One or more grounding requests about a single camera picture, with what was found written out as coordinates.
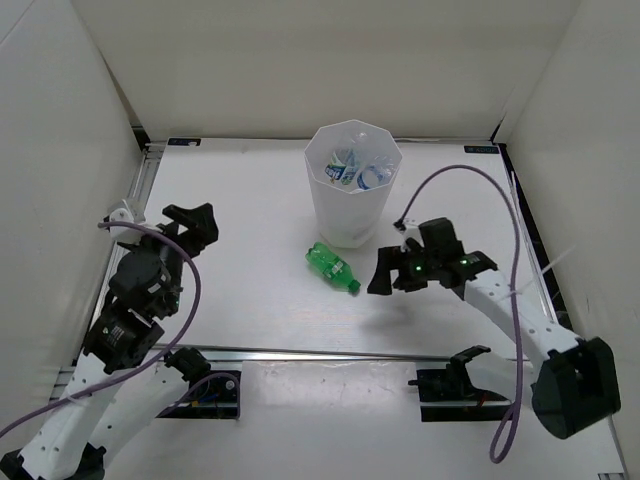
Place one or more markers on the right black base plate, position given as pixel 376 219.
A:
pixel 440 403

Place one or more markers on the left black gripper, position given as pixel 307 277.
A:
pixel 199 220

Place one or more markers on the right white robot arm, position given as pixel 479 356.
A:
pixel 570 383

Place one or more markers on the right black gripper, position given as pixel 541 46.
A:
pixel 389 258

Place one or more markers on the clear bottle white green label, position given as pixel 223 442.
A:
pixel 343 165

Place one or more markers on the clear bottle blue label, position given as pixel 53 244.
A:
pixel 375 174

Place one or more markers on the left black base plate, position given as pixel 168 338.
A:
pixel 216 399

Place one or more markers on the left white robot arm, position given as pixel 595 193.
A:
pixel 117 386

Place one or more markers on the green plastic bottle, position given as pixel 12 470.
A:
pixel 332 268

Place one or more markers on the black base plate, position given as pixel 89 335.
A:
pixel 440 403
pixel 216 399

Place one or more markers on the white octagonal plastic bin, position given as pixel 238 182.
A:
pixel 347 218

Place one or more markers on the aluminium rail bar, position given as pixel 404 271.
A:
pixel 240 354

